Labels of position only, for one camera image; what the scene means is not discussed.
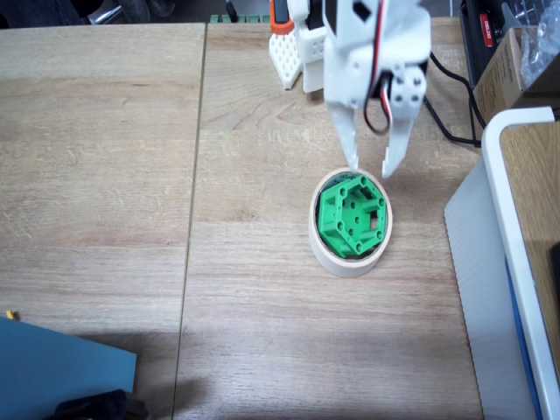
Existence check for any black power supply box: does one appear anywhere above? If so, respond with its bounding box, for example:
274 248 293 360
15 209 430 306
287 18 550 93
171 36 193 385
458 0 526 88

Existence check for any orange and black clamp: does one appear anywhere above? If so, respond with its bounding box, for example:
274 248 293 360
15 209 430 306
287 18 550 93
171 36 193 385
269 0 293 36

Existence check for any gripper servo cable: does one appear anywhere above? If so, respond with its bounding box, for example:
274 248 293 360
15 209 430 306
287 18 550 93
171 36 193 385
362 0 393 135

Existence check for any clear plastic bag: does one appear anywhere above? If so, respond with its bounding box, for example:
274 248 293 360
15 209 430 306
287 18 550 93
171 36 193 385
518 0 560 87

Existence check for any green terminal block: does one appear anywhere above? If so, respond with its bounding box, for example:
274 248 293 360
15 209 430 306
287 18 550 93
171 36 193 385
208 14 271 25

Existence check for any green hexagonal printed component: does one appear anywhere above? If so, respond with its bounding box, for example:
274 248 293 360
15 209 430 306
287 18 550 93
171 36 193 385
317 173 389 259

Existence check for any brown cardboard box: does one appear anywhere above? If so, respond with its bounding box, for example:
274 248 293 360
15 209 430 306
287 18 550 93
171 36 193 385
472 26 560 126

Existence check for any beige masking tape roll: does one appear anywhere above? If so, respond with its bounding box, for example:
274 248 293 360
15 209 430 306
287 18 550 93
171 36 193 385
308 167 394 280

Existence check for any blue-grey board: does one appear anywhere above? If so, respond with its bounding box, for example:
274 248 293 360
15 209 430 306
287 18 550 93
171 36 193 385
0 317 137 420

